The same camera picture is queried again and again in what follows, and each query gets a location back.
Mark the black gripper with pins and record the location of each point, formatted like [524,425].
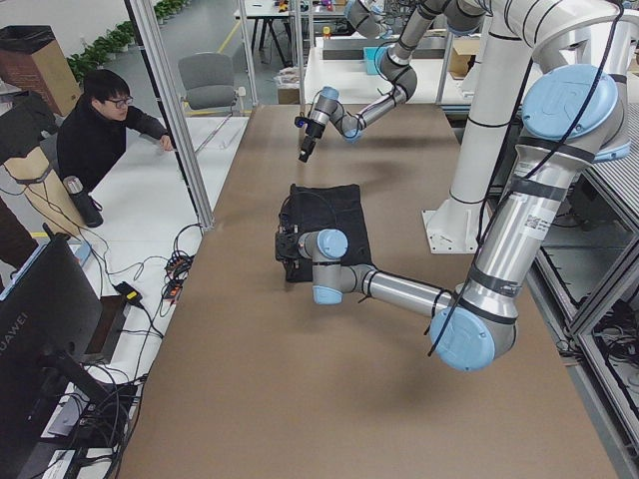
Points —
[286,247]
[313,131]

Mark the black Huawei monitor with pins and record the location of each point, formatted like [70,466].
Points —
[48,317]

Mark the grey office chair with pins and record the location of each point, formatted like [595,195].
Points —
[209,82]

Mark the black printed t-shirt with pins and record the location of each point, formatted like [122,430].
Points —
[307,210]

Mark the red black usb hub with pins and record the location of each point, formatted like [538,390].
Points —
[176,272]

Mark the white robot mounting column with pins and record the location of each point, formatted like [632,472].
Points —
[550,34]

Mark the black thermos bottle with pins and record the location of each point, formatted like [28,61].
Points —
[84,204]

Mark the blue plastic bin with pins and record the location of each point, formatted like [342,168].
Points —
[372,59]

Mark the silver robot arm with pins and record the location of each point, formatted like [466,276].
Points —
[573,117]
[392,63]

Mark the black power adapter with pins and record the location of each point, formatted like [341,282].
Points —
[131,294]

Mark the brown cardboard box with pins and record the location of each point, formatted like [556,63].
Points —
[32,60]

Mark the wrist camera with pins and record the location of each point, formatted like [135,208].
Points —
[300,121]

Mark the person in black clothes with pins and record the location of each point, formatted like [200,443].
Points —
[93,137]

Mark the aluminium frame post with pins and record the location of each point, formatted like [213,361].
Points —
[148,37]

